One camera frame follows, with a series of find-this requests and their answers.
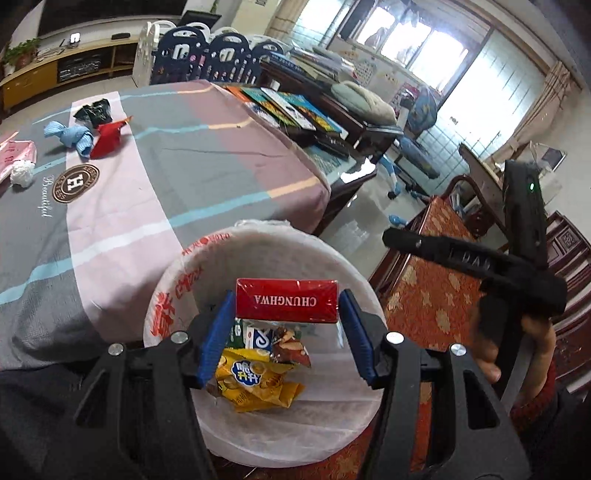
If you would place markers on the pink packet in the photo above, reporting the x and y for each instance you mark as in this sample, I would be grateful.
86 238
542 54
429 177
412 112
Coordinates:
14 150

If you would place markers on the person's right forearm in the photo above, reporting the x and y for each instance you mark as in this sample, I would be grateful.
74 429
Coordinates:
554 429

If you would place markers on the white baby fence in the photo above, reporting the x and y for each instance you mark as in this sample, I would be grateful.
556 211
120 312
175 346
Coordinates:
143 50

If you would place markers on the blue baby fence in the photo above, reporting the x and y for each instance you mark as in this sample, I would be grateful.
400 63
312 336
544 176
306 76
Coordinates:
226 57

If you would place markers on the trash bin with white bag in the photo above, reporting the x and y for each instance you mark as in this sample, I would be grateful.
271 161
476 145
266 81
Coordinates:
198 277

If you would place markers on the flat screen television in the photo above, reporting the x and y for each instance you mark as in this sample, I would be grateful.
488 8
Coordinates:
106 14

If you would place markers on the white crumpled tissue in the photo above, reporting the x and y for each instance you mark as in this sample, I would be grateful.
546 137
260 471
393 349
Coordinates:
22 173

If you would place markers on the beige curtain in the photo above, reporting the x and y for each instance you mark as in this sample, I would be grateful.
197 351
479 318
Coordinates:
540 110

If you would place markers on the black remote control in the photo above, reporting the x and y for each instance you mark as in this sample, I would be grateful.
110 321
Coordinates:
337 144

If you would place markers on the person's right hand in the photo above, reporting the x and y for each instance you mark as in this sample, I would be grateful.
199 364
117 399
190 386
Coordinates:
538 355

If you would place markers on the stack of books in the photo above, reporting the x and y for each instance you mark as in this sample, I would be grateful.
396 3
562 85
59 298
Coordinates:
314 62

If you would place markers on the potted plant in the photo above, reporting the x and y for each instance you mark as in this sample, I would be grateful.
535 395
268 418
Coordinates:
21 53

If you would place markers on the wall posters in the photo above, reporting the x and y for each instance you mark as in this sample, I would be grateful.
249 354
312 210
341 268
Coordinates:
383 71

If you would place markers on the light blue cloth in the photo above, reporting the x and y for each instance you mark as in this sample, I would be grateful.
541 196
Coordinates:
74 138

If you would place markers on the striped tablecloth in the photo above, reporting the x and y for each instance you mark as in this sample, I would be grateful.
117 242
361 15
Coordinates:
161 184

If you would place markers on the row of picture books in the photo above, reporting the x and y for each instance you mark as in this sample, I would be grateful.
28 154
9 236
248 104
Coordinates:
295 110

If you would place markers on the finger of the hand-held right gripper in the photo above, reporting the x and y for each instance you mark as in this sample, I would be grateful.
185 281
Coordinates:
443 251

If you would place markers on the glass coffee table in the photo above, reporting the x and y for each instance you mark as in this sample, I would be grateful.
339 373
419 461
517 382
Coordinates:
351 184

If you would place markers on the carved wooden sofa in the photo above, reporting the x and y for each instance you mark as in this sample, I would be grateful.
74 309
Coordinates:
572 286

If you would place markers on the red cigarette box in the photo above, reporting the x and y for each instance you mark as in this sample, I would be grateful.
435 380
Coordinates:
286 301

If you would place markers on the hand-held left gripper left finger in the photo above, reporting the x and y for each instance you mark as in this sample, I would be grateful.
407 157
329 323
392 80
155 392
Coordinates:
216 341

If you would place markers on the black audio receiver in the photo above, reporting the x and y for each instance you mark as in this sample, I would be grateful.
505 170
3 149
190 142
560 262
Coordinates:
81 68

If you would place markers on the grey cushion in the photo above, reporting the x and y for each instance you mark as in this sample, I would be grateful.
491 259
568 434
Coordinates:
367 101

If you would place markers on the brown snack packet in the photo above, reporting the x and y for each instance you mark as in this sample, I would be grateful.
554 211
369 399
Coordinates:
291 348

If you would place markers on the wooden television cabinet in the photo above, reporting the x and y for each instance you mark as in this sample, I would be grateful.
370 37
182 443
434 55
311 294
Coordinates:
27 85

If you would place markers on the red patterned seat cushion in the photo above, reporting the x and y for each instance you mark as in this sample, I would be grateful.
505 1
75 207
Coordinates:
434 295

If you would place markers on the white blue snack packet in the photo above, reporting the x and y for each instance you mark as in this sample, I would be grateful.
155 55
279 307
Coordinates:
258 340

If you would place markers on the black wrapper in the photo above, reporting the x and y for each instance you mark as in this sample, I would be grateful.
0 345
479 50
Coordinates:
94 112

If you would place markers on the black monitor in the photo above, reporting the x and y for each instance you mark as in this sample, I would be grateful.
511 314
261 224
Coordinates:
201 19

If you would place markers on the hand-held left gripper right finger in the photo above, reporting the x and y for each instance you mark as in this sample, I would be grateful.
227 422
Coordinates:
362 341

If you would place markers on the dark wooden desk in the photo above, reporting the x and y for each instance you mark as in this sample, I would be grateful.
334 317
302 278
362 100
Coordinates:
369 131

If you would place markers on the small black box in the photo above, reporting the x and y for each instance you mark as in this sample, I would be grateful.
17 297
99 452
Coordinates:
121 35

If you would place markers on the red packet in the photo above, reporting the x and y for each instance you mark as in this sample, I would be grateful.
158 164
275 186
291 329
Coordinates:
106 141

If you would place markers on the yellow snack packet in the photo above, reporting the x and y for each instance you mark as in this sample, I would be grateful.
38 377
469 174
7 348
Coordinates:
249 383

